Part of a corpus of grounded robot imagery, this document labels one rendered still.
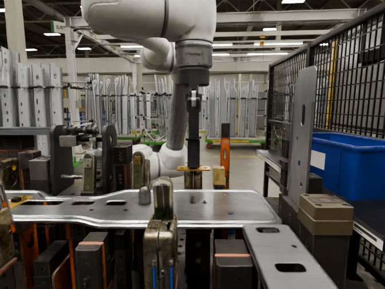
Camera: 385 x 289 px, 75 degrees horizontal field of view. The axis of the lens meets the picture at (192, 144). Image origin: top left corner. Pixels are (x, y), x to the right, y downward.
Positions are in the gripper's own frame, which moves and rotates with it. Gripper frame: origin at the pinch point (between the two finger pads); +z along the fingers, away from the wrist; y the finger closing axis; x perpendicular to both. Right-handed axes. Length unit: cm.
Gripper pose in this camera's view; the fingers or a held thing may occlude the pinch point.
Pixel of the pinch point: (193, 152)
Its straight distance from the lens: 63.2
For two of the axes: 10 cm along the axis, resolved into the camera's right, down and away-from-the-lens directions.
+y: -0.1, 1.5, -9.9
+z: 0.0, 9.9, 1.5
